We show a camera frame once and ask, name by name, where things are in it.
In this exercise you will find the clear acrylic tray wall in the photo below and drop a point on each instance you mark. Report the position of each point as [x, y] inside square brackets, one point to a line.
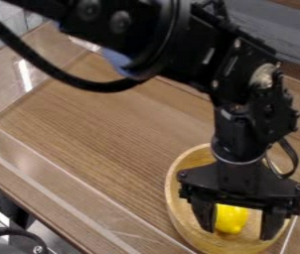
[84, 157]

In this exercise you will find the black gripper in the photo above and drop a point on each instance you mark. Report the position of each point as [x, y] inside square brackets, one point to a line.
[249, 185]

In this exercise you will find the black metal bracket with screw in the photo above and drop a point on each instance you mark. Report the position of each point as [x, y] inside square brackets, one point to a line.
[36, 245]

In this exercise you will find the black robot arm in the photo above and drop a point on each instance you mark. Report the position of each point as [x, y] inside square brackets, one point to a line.
[184, 40]

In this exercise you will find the yellow lemon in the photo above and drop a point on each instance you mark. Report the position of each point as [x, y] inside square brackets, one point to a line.
[231, 218]

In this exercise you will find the clear acrylic corner bracket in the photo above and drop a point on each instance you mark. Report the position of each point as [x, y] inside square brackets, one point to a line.
[89, 46]

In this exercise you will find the brown wooden bowl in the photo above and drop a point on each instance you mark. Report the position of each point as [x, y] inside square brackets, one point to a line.
[210, 243]

